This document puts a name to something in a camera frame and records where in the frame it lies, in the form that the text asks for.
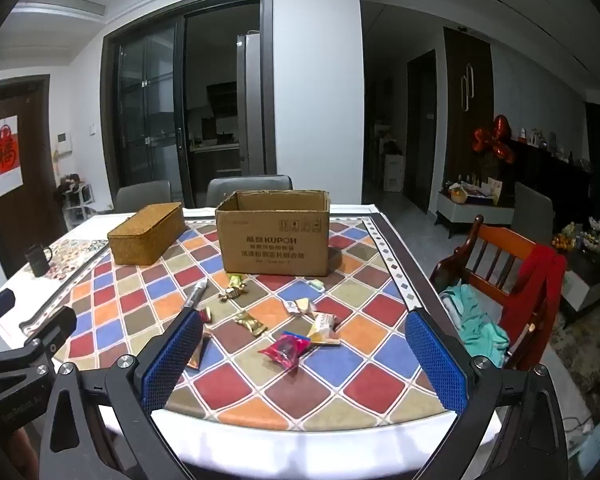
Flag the woven straw basket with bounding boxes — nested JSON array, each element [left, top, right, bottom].
[[107, 202, 186, 266]]

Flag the silver stick packet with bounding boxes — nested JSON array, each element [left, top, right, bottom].
[[182, 281, 210, 311]]

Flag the red cloth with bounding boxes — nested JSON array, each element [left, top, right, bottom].
[[497, 245, 567, 346]]

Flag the colourful checkered tablecloth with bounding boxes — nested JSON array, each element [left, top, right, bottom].
[[19, 208, 481, 433]]

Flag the white carton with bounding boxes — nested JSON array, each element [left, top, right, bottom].
[[382, 152, 406, 192]]

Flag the red wooden chair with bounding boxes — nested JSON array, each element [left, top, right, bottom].
[[429, 214, 568, 371]]

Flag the tall grey chair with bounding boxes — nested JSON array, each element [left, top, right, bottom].
[[510, 181, 556, 246]]

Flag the white low cabinet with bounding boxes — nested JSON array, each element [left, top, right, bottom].
[[435, 187, 516, 241]]

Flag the red foil balloons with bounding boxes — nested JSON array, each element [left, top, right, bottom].
[[472, 115, 516, 165]]

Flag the dark wooden door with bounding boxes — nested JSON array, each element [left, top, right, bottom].
[[0, 74, 66, 281]]

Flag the dark sideboard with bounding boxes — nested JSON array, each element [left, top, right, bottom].
[[505, 137, 596, 241]]

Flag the narrow grey chair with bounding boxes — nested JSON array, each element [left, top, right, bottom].
[[115, 180, 173, 213]]

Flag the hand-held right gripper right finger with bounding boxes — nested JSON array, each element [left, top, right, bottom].
[[404, 309, 571, 480]]

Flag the wide grey chair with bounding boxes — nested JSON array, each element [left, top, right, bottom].
[[206, 175, 294, 208]]

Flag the red and white door poster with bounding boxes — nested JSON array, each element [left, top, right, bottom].
[[0, 115, 26, 197]]

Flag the black mug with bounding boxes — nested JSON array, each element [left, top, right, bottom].
[[25, 244, 53, 278]]

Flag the clear wrapped yellow snack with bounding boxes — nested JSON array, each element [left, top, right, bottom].
[[282, 297, 317, 317]]

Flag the silver refrigerator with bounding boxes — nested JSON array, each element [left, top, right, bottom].
[[236, 31, 266, 178]]

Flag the teal cloth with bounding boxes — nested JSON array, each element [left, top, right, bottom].
[[440, 282, 511, 366]]

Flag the dark wardrobe with long handles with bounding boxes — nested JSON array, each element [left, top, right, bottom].
[[442, 26, 496, 196]]

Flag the brown cardboard box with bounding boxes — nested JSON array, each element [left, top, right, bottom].
[[215, 190, 331, 277]]

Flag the red pink snack packet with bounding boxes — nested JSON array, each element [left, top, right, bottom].
[[257, 331, 313, 372]]

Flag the white shoe rack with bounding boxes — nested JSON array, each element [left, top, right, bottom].
[[55, 174, 98, 228]]

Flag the floral patterned mat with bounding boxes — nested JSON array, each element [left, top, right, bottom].
[[22, 237, 111, 281]]

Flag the dark hallway door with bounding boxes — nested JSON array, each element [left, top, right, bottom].
[[405, 49, 438, 213]]

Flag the flower bouquet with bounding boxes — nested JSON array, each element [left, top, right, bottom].
[[552, 217, 600, 256]]

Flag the beige snack packet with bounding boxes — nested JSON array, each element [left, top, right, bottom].
[[310, 311, 342, 333]]

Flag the gold twisted candy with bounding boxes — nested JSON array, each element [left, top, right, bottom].
[[217, 284, 248, 303]]

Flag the sliding glass door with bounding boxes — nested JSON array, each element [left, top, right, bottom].
[[102, 0, 276, 201]]

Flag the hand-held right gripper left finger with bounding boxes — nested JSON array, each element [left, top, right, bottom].
[[37, 307, 204, 480]]

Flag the gold foil snack packet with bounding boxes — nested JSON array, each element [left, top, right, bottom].
[[232, 310, 268, 337]]

